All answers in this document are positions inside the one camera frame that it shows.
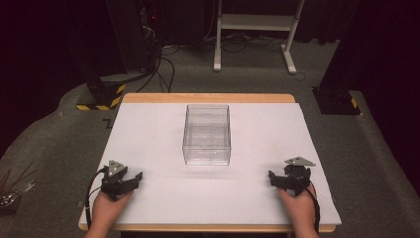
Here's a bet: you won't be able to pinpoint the striped black stand base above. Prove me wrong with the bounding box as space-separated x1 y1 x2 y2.
75 72 128 112

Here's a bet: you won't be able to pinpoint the clear plastic box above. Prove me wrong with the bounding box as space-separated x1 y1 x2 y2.
181 104 232 167

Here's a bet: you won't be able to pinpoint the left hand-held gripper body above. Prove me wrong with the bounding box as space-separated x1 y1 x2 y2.
100 160 133 201

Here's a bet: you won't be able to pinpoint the person's right hand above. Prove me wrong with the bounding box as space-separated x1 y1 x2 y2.
276 183 317 234

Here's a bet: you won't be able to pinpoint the white metal stand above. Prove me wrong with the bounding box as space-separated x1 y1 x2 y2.
213 0 306 75

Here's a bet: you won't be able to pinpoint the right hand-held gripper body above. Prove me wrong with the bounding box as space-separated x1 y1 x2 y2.
282 156 317 198

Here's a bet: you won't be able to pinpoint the brown sticks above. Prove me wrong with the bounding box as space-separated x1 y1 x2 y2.
0 160 39 194

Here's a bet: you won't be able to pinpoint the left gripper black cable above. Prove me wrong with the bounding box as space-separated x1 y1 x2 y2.
84 166 109 230

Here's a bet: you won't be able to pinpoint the black floor cables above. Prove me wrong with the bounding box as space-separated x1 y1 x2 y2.
136 45 181 94

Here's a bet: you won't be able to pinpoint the white table sheet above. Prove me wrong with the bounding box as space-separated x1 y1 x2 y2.
78 102 343 227

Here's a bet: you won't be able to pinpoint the metal tool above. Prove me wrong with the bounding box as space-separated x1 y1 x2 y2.
0 179 37 213

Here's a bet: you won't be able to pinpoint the black equipment rack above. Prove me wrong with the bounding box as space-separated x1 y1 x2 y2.
104 0 160 74

